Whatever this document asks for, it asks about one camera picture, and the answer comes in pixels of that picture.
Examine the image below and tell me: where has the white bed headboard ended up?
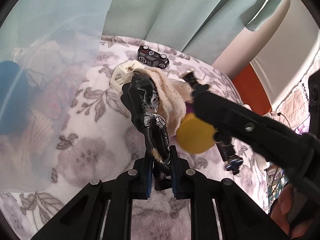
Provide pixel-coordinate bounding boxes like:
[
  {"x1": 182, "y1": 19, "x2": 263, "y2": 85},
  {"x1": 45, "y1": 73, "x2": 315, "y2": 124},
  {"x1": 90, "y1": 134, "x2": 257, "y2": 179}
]
[{"x1": 212, "y1": 0, "x2": 320, "y2": 106}]

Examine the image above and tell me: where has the white plastic toy crate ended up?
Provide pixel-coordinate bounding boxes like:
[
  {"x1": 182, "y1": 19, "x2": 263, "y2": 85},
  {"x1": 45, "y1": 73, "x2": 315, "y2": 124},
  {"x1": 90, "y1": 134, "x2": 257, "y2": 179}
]
[{"x1": 110, "y1": 60, "x2": 144, "y2": 92}]

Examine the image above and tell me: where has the cotton swab pack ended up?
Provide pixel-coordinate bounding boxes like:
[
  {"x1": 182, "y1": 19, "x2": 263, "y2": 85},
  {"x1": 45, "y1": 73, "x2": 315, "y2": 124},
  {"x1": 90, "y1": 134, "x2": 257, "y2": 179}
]
[{"x1": 12, "y1": 109, "x2": 54, "y2": 172}]

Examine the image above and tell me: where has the blue ball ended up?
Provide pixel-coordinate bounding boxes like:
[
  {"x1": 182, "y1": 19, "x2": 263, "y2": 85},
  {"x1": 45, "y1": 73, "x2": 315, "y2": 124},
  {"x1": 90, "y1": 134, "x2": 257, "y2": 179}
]
[{"x1": 1, "y1": 61, "x2": 29, "y2": 136}]

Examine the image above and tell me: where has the beige quilted lace cover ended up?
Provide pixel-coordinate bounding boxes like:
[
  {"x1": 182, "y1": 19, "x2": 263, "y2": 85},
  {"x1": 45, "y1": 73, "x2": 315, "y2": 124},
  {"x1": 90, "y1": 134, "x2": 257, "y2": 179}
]
[{"x1": 272, "y1": 67, "x2": 314, "y2": 130}]

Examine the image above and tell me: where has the yellow purple sponge cylinder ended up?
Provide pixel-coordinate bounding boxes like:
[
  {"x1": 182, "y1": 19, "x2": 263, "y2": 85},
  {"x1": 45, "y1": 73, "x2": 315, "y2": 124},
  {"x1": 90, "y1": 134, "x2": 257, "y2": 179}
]
[{"x1": 176, "y1": 103, "x2": 216, "y2": 154}]

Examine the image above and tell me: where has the blonde doll cream dress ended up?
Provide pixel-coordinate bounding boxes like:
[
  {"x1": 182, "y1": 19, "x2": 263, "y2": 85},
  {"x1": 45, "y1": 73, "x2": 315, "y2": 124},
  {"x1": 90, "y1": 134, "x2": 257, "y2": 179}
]
[{"x1": 135, "y1": 68, "x2": 192, "y2": 137}]

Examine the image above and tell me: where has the green curtain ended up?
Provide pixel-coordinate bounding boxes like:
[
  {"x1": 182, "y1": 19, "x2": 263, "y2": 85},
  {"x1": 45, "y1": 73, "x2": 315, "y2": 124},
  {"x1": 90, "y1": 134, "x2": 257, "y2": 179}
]
[{"x1": 103, "y1": 0, "x2": 282, "y2": 64}]

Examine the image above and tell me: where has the black flower headband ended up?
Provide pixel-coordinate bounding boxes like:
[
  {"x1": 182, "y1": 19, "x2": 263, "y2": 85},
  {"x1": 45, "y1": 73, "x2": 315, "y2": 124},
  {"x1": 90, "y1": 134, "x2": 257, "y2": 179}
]
[{"x1": 180, "y1": 70, "x2": 243, "y2": 175}]

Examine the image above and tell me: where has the clear plastic storage bin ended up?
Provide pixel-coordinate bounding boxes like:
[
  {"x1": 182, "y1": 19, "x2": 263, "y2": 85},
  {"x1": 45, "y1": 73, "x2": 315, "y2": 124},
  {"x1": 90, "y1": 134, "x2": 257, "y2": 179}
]
[{"x1": 1, "y1": 0, "x2": 112, "y2": 192}]

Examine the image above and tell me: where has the person hand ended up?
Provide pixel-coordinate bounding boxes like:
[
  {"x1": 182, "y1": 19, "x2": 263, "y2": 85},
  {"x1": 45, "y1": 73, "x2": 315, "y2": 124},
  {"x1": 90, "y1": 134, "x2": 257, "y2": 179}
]
[{"x1": 269, "y1": 184, "x2": 316, "y2": 239}]

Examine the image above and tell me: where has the floral grey white blanket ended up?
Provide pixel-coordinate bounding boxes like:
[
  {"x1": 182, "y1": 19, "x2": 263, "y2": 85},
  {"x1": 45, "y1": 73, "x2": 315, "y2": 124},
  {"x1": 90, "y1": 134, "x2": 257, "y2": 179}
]
[{"x1": 1, "y1": 36, "x2": 269, "y2": 239}]

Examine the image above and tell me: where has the black silver action figure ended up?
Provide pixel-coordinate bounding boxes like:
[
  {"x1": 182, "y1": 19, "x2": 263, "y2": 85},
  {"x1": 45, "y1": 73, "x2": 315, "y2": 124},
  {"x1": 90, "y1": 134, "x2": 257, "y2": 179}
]
[{"x1": 120, "y1": 72, "x2": 171, "y2": 191}]

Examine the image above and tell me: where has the black toy car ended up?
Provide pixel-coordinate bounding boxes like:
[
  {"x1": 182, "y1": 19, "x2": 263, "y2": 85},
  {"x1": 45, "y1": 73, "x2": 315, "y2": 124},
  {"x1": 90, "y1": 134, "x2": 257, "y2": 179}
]
[{"x1": 137, "y1": 45, "x2": 169, "y2": 69}]

